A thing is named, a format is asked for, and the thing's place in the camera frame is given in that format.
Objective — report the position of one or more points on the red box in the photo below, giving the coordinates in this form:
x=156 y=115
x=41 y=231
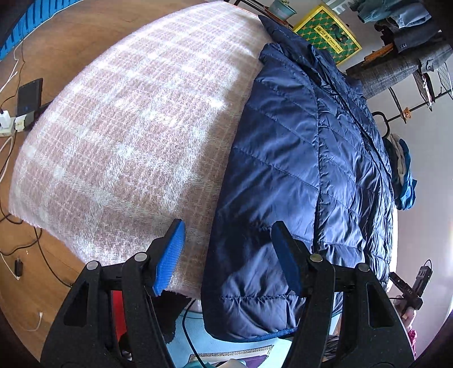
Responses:
x=117 y=313

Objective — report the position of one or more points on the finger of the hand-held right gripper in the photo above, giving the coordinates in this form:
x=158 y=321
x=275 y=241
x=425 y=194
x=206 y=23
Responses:
x=394 y=276

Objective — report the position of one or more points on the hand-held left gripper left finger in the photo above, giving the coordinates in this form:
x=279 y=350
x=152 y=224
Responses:
x=170 y=258

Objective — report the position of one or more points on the light blue mat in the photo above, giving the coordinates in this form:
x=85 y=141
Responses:
x=219 y=341

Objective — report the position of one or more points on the blue denim jacket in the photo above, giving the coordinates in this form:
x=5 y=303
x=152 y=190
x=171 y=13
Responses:
x=403 y=17

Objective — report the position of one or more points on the teal jacket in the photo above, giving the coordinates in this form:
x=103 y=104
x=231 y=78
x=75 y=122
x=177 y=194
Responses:
x=368 y=7

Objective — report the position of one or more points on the white power strip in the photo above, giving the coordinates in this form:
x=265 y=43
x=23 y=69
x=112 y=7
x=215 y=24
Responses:
x=6 y=132

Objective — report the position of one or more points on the white charger plug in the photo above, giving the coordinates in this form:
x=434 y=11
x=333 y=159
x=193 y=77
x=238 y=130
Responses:
x=5 y=119

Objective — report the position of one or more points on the black metal clothes rack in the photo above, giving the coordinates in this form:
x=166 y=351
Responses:
x=379 y=113

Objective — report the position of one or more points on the green yellow patterned box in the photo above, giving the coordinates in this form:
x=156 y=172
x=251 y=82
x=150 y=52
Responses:
x=327 y=35

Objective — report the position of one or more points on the pile of folded clothes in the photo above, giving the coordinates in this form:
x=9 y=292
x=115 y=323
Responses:
x=407 y=184

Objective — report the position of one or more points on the person's right hand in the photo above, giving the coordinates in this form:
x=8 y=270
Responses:
x=407 y=315

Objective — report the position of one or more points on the black jacket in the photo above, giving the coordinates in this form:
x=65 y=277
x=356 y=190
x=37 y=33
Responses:
x=407 y=40

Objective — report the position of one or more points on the folded clothes on rack shelf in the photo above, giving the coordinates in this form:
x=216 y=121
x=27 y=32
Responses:
x=425 y=84

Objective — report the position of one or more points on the pink white plaid blanket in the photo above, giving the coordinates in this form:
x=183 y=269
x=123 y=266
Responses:
x=124 y=141

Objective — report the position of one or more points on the grey striped wall hanging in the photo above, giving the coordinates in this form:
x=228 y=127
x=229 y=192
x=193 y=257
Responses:
x=336 y=4

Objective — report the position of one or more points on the blue ribbed panel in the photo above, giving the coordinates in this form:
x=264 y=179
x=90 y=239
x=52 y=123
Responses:
x=32 y=21

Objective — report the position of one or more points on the small potted plant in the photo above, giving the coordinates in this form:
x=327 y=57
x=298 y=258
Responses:
x=283 y=9

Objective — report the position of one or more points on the orange patterned scarf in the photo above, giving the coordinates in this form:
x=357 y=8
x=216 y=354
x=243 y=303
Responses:
x=378 y=53

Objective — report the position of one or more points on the black power adapter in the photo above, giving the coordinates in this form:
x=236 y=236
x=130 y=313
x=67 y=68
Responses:
x=18 y=267

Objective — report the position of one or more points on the black tablet device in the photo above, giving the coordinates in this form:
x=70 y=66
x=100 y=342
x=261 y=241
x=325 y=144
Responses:
x=30 y=96

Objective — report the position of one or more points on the grey plaid long coat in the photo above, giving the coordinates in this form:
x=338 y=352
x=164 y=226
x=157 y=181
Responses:
x=389 y=76

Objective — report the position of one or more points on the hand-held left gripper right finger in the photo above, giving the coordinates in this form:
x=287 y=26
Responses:
x=286 y=258

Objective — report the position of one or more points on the small brown teddy bear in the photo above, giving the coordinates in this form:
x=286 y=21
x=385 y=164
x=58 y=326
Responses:
x=407 y=113

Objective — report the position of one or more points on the navy puffer jacket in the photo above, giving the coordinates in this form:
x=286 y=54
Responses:
x=283 y=159

